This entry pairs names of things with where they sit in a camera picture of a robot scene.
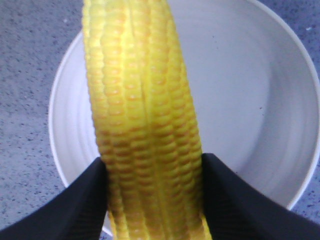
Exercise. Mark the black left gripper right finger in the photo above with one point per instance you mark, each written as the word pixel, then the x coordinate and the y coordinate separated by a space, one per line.
pixel 234 210

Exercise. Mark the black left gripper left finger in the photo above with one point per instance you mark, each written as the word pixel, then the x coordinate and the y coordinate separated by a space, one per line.
pixel 77 213

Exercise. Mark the white round plate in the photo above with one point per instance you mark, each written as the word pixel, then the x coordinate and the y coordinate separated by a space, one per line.
pixel 254 88

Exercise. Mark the yellow corn cob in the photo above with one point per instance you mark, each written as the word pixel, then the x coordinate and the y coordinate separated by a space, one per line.
pixel 144 118

